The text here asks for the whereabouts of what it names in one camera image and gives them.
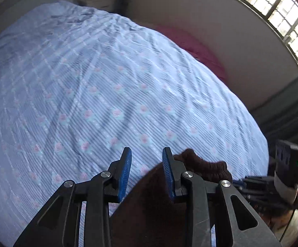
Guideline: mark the barred window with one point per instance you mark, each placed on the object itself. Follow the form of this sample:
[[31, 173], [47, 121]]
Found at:
[[287, 18]]

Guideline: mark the pink pillow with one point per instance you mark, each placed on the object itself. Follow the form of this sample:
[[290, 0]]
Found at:
[[195, 47]]

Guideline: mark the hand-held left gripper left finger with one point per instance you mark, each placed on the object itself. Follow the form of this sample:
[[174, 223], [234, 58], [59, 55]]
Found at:
[[125, 175]]

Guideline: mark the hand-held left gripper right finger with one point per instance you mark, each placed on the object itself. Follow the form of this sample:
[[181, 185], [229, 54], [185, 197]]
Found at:
[[168, 175]]

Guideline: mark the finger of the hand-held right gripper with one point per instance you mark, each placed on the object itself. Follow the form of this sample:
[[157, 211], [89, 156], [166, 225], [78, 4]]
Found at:
[[259, 182], [264, 198]]

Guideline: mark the blue floral bed cover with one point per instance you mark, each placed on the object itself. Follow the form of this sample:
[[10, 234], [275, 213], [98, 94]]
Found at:
[[92, 87]]

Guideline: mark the brown pants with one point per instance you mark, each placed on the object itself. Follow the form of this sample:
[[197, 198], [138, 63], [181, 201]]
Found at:
[[149, 211]]

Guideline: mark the white nightstand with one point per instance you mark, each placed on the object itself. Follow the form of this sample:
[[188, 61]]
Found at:
[[97, 1]]

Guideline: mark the green curtain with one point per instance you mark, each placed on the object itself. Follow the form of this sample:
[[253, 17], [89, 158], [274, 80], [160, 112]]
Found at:
[[292, 108]]

